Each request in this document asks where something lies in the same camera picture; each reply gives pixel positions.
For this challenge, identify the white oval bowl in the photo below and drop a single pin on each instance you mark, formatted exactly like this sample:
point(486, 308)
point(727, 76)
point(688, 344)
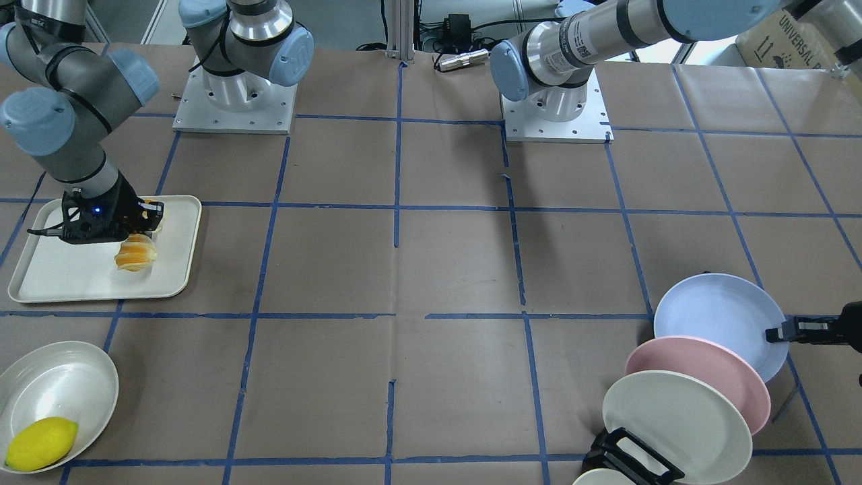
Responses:
point(73, 380)

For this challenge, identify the white rectangular tray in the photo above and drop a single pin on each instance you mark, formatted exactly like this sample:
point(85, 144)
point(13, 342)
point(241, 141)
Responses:
point(50, 270)

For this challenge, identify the cream plate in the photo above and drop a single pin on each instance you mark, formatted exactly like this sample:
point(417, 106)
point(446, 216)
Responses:
point(686, 421)

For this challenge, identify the cream bowl in rack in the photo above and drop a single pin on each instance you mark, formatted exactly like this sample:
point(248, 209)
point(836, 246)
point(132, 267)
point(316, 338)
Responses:
point(603, 477)

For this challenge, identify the yellow lemon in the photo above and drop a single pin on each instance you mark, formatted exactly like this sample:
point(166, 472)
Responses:
point(41, 444)

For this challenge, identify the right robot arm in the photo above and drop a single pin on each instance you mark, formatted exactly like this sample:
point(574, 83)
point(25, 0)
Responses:
point(80, 97)

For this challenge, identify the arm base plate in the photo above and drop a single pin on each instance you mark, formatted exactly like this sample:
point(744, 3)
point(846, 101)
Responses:
point(557, 114)
point(242, 104)

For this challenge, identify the black power adapter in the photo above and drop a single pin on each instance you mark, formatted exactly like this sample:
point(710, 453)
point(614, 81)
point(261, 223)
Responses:
point(457, 34)

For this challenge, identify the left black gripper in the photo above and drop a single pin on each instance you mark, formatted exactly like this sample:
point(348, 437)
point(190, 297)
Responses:
point(850, 330)

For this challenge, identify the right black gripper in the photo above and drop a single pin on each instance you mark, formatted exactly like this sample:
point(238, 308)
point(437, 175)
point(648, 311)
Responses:
point(122, 203)

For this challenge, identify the light blue plate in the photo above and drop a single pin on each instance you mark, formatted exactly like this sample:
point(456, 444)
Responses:
point(726, 310)

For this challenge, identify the silver metal cylinder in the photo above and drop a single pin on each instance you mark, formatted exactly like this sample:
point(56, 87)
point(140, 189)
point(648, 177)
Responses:
point(461, 61)

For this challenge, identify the pink plate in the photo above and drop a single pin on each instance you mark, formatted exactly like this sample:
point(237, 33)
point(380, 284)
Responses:
point(713, 364)

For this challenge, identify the striped orange bread roll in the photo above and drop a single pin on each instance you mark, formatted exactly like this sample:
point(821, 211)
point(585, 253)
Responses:
point(138, 252)

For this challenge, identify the cardboard box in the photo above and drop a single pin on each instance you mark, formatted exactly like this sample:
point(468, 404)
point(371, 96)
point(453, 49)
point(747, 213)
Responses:
point(824, 36)

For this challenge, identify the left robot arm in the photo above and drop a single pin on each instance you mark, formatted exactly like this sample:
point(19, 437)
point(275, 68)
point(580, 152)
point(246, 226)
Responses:
point(563, 52)

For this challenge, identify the black dish rack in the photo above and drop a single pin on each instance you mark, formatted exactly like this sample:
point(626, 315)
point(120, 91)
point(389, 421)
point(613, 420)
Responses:
point(606, 454)

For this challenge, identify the aluminium frame post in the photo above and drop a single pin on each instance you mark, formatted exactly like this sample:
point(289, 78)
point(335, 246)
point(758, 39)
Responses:
point(401, 16)

